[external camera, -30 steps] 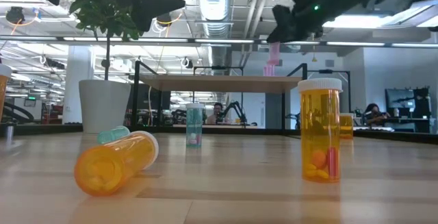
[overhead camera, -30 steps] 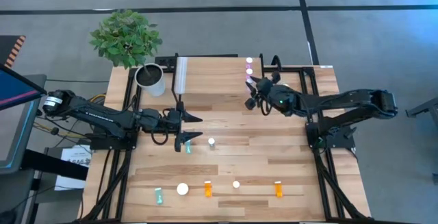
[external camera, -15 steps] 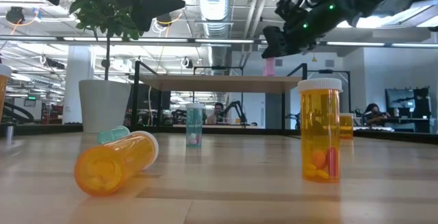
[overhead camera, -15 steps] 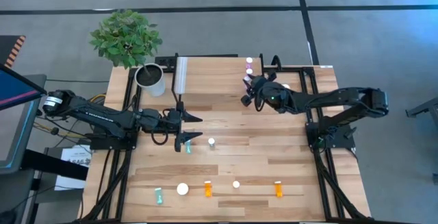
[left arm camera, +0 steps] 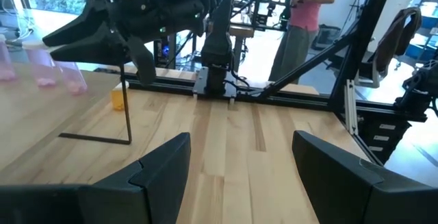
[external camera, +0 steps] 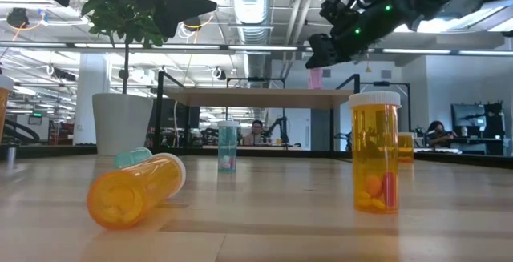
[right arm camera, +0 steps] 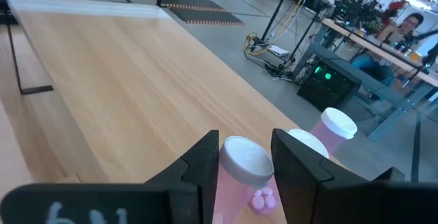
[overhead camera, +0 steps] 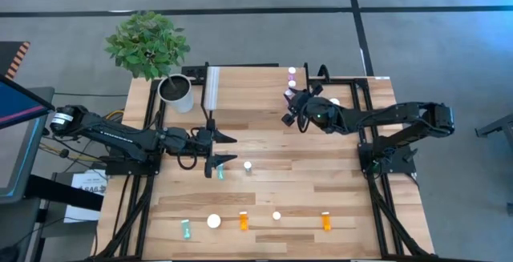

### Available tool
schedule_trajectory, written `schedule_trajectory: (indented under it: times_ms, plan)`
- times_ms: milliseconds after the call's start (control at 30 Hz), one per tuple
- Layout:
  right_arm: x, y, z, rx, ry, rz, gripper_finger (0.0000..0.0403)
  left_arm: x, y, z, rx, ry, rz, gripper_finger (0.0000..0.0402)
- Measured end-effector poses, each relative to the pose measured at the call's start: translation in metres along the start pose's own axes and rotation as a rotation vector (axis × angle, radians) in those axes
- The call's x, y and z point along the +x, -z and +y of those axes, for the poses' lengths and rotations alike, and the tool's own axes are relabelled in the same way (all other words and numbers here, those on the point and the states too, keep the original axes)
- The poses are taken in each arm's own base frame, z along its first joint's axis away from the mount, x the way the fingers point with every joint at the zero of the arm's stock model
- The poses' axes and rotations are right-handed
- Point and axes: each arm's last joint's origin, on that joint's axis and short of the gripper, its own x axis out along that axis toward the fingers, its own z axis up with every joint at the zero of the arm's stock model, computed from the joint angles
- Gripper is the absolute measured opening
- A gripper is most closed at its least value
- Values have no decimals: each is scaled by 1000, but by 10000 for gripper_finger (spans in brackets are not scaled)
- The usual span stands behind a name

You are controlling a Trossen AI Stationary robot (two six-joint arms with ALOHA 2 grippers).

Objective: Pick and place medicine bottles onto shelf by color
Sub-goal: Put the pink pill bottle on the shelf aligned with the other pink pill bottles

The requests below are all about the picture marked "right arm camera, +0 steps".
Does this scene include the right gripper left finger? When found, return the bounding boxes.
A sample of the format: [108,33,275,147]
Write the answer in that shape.
[0,129,220,224]

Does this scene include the pink medicine bottle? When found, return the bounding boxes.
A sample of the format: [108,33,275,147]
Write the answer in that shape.
[211,135,279,224]
[309,107,359,156]
[287,128,330,159]

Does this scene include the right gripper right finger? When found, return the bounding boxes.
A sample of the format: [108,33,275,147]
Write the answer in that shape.
[270,128,438,224]

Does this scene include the small desk plant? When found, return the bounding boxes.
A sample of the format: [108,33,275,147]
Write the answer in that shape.
[361,16,383,35]

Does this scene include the long wooden desk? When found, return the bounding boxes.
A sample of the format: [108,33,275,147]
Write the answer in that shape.
[294,17,438,142]

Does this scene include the person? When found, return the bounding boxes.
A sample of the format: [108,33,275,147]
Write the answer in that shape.
[350,11,425,88]

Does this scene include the black mat orange striped edge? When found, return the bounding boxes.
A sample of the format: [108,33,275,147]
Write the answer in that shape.
[177,7,246,26]
[150,0,227,12]

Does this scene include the white flat box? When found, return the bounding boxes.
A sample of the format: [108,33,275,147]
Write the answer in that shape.
[266,45,291,58]

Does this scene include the black computer tower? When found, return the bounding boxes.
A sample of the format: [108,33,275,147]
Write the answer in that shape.
[296,58,362,112]

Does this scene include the black tripod stand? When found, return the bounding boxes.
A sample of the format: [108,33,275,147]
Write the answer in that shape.
[259,0,319,69]

